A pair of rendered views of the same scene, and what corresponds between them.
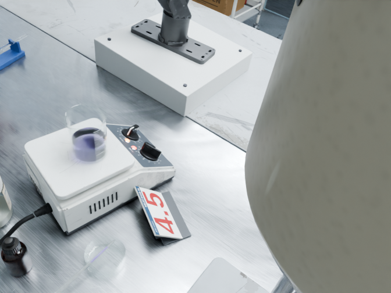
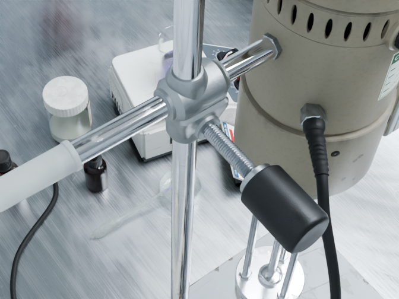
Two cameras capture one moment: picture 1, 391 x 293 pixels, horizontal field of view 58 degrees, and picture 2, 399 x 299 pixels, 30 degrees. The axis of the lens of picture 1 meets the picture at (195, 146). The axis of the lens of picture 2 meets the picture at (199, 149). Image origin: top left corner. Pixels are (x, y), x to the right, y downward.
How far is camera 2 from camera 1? 46 cm
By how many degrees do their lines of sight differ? 16
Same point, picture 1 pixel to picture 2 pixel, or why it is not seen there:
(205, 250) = not seen: hidden behind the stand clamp
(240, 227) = not seen: hidden behind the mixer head
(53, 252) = (129, 175)
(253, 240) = (348, 206)
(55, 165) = (141, 86)
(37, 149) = (124, 66)
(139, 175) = (228, 110)
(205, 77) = not seen: outside the picture
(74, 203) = (155, 129)
